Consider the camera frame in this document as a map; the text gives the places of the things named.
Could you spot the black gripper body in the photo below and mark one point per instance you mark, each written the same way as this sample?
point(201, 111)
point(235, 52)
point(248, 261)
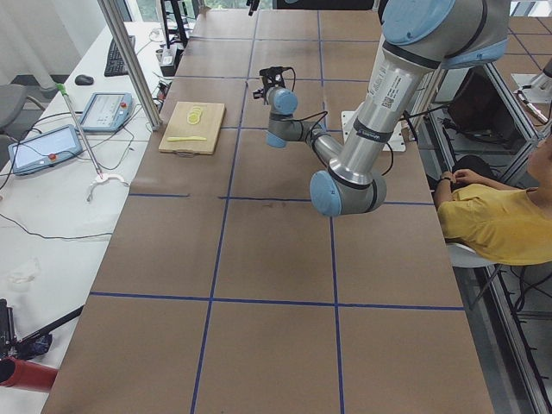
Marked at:
point(268, 87)

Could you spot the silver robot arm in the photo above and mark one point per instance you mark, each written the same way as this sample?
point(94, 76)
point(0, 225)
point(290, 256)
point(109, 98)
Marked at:
point(418, 37)

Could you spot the bamboo cutting board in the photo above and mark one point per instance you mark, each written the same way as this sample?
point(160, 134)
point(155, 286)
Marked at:
point(209, 126)

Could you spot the yellow plastic knife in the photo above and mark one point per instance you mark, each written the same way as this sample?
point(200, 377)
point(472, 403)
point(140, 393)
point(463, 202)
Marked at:
point(186, 138)

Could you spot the black box with label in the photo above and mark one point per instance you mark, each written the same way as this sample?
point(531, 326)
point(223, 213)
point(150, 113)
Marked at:
point(169, 58)

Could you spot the black keyboard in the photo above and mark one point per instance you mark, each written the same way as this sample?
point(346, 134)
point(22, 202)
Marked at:
point(115, 65)

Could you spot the far teach pendant tablet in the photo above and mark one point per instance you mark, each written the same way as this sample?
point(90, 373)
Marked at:
point(106, 112)

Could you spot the teach pendant tablet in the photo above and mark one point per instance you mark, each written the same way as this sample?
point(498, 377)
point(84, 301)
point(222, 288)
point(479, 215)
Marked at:
point(106, 112)
point(46, 150)

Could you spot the black computer mouse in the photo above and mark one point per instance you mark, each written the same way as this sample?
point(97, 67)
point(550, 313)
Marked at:
point(84, 80)

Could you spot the metal grabber stick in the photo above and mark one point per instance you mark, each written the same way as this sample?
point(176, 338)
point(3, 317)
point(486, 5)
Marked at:
point(102, 177)

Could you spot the near teach pendant tablet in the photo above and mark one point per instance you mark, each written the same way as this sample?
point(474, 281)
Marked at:
point(46, 150)

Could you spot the white chair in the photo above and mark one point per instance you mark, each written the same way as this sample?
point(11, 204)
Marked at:
point(463, 256)

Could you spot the person in yellow shirt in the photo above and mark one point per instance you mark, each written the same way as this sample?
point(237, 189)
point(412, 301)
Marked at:
point(499, 222)

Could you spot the red cylinder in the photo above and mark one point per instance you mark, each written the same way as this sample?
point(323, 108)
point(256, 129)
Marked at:
point(27, 375)

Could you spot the aluminium frame post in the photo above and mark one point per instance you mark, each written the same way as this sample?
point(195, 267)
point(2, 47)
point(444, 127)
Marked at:
point(120, 35)

